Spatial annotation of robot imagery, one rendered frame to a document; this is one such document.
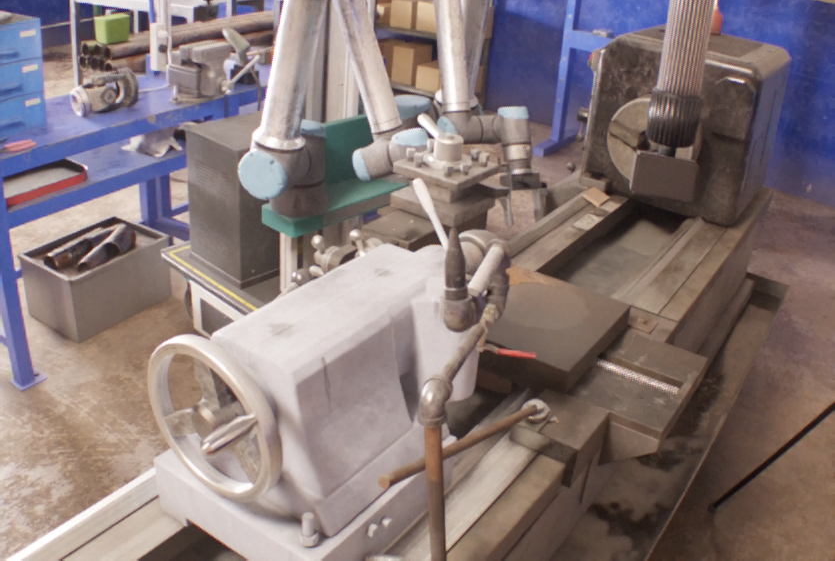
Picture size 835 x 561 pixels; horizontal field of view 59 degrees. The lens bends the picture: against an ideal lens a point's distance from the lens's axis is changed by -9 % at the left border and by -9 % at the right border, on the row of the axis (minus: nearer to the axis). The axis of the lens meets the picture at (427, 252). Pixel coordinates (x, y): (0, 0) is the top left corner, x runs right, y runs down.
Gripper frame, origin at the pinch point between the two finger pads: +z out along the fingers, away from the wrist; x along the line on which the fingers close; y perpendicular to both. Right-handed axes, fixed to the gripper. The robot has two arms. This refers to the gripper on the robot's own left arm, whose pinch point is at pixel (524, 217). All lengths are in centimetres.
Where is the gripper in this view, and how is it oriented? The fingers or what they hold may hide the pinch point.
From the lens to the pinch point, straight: 249.2
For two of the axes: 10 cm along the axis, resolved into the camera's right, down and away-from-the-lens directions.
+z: 1.0, 9.9, 0.5
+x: 7.7, -1.1, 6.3
